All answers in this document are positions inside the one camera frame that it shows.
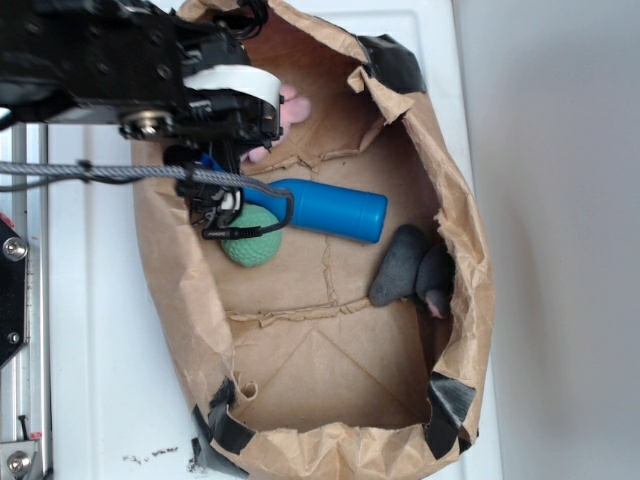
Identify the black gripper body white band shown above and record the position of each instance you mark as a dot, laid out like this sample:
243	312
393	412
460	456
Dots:
194	82

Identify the pink plush bunny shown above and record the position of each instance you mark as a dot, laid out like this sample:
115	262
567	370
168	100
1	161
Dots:
294	109

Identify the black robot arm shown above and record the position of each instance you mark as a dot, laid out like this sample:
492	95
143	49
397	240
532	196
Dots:
62	61

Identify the green textured ball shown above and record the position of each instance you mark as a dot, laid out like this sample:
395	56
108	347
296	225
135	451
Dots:
251	252

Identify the blue plastic bottle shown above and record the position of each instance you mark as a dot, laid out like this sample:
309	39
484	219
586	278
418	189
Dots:
338	211

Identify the grey plush mouse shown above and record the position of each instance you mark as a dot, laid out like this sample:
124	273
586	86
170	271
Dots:
416	269

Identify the brown paper bag bin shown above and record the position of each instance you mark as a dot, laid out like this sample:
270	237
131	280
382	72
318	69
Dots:
289	370

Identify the white plastic tray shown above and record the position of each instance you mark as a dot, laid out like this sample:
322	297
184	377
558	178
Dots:
117	409

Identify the black metal bracket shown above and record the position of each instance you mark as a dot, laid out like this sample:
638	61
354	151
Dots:
13	290

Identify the aluminium frame rail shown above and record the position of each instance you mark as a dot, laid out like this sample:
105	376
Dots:
26	437

